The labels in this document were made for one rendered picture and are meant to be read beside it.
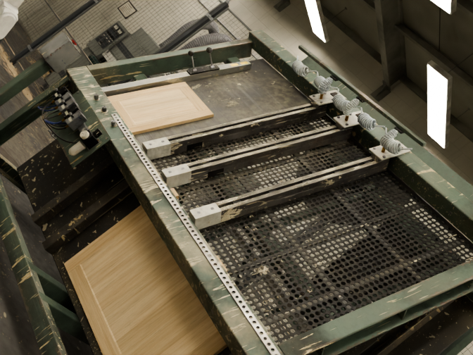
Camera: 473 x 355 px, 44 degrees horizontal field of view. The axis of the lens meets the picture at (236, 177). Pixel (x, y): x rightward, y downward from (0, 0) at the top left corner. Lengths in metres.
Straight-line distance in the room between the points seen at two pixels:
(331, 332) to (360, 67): 7.32
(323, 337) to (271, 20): 8.37
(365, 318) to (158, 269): 0.97
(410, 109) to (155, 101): 5.91
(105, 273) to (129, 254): 0.14
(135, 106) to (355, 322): 1.71
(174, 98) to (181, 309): 1.30
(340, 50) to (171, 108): 6.46
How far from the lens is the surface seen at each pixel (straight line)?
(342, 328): 2.22
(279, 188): 2.70
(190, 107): 3.28
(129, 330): 2.66
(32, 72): 3.44
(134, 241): 2.85
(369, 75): 9.16
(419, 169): 2.97
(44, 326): 2.64
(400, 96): 8.90
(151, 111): 3.23
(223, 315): 2.18
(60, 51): 3.38
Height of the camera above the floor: 1.06
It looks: 2 degrees up
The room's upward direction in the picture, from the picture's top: 53 degrees clockwise
